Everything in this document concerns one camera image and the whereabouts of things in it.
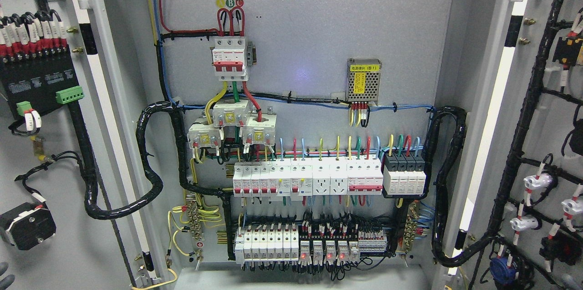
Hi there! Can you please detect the grey robotic left hand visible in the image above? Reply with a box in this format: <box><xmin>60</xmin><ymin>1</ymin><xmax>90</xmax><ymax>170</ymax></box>
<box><xmin>0</xmin><ymin>262</ymin><xmax>16</xmax><ymax>290</ymax></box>

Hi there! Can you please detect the grey cabinet door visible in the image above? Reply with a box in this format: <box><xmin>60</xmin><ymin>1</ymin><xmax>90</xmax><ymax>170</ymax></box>
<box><xmin>0</xmin><ymin>0</ymin><xmax>160</xmax><ymax>290</ymax></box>
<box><xmin>452</xmin><ymin>0</ymin><xmax>582</xmax><ymax>290</ymax></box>

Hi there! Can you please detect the black digital power meter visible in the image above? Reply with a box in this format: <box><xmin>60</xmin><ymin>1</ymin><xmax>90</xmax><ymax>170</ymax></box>
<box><xmin>0</xmin><ymin>47</ymin><xmax>85</xmax><ymax>120</ymax></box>

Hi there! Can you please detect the lower relay and breaker row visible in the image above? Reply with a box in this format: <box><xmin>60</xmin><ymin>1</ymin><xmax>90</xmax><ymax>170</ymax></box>
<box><xmin>233</xmin><ymin>211</ymin><xmax>391</xmax><ymax>280</ymax></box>

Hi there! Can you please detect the white current transformer group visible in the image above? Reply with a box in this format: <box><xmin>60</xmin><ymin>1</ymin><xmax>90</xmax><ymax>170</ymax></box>
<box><xmin>188</xmin><ymin>99</ymin><xmax>277</xmax><ymax>153</ymax></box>

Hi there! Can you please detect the red white main breaker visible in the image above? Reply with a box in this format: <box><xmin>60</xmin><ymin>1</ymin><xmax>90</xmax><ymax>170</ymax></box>
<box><xmin>212</xmin><ymin>36</ymin><xmax>249</xmax><ymax>82</ymax></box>

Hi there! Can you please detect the white socket breaker row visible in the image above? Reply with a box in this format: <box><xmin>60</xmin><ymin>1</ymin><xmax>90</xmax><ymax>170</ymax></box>
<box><xmin>232</xmin><ymin>157</ymin><xmax>383</xmax><ymax>201</ymax></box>

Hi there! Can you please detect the metal mesh power supply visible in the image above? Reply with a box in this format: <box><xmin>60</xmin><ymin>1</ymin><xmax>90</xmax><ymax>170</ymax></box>
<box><xmin>346</xmin><ymin>58</ymin><xmax>382</xmax><ymax>102</ymax></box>

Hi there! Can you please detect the black white surge protector block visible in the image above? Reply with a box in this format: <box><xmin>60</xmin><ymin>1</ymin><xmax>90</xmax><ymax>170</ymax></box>
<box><xmin>383</xmin><ymin>153</ymin><xmax>427</xmax><ymax>199</ymax></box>

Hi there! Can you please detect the black left cable harness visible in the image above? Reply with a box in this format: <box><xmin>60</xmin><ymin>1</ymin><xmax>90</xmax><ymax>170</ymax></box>
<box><xmin>68</xmin><ymin>101</ymin><xmax>234</xmax><ymax>220</ymax></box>

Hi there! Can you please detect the black cable harness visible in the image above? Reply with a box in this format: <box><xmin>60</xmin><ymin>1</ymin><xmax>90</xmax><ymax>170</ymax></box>
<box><xmin>68</xmin><ymin>101</ymin><xmax>234</xmax><ymax>220</ymax></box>
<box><xmin>428</xmin><ymin>106</ymin><xmax>495</xmax><ymax>268</ymax></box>

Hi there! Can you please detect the black right cable harness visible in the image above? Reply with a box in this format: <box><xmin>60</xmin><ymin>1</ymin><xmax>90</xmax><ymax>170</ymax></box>
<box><xmin>428</xmin><ymin>106</ymin><xmax>495</xmax><ymax>268</ymax></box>

